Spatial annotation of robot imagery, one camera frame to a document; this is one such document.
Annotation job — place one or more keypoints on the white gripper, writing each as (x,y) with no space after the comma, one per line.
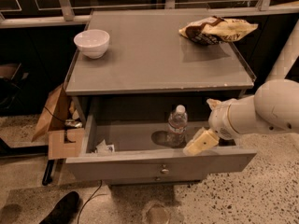
(220,120)

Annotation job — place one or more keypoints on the clear plastic water bottle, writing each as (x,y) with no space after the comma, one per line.
(177,125)

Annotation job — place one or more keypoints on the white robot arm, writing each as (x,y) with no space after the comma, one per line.
(273,108)

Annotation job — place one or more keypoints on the brass drawer knob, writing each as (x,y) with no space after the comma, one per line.
(164,170)

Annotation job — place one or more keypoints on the open grey top drawer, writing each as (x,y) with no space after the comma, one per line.
(137,127)

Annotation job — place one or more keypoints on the grey wooden nightstand cabinet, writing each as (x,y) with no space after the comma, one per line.
(147,57)

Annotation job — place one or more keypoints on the brown yellow snack bag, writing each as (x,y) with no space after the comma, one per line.
(215,30)

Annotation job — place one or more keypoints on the crumpled white paper scrap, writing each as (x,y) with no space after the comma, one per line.
(103,147)

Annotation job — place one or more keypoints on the white ceramic bowl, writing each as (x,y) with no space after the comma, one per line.
(92,43)

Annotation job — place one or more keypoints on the brown cardboard box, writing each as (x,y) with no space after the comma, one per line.
(64,141)

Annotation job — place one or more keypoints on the black shoe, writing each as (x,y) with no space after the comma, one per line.
(64,210)

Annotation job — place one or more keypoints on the black bar on floor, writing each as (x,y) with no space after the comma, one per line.
(47,174)

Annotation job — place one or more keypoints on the white metal window railing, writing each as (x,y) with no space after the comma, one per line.
(37,13)

